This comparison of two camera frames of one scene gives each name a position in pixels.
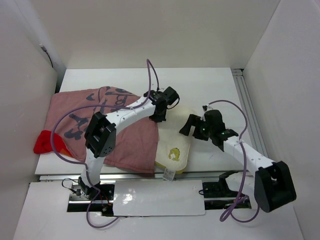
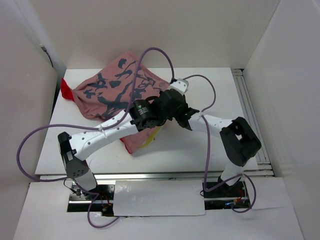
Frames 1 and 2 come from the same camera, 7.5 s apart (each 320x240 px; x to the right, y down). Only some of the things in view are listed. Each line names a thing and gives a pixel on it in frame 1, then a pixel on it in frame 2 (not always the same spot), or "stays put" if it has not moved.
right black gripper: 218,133 → 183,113
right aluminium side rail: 252,120 stays put
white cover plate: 155,197 stays put
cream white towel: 173,147 → 151,137
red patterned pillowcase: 69,113 → 111,90
